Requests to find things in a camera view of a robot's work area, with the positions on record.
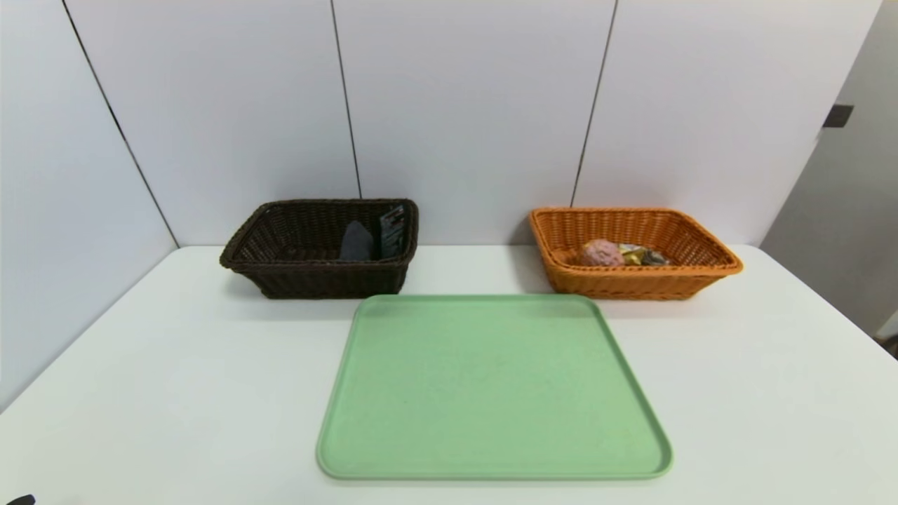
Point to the black cosmetic tube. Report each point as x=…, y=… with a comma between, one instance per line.
x=393, y=229

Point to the grey cloth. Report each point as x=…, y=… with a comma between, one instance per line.
x=356, y=243

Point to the round pink-topped bun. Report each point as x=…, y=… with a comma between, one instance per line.
x=601, y=253

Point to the gold snack roll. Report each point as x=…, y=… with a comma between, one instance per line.
x=642, y=256

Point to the dark brown wicker basket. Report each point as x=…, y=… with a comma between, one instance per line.
x=302, y=277

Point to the orange wicker basket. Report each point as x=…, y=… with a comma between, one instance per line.
x=631, y=284

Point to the light green plastic tray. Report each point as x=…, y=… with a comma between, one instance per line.
x=491, y=393

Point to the dark wall fixture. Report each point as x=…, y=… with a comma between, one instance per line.
x=838, y=116

